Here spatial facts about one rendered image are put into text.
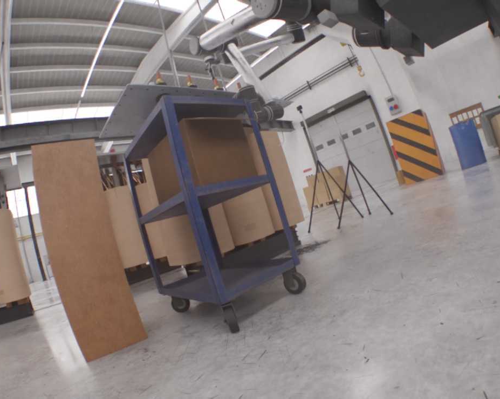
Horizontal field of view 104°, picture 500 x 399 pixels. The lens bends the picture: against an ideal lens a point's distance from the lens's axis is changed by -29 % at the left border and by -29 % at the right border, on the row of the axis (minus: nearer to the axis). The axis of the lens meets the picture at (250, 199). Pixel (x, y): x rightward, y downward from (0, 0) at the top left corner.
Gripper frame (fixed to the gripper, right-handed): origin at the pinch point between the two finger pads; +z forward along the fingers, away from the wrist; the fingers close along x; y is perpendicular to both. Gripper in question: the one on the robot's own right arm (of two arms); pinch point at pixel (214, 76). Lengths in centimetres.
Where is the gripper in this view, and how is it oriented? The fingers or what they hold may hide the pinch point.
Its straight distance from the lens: 243.0
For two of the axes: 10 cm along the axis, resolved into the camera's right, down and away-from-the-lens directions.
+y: -9.3, 2.6, -2.6
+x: 2.3, -1.3, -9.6
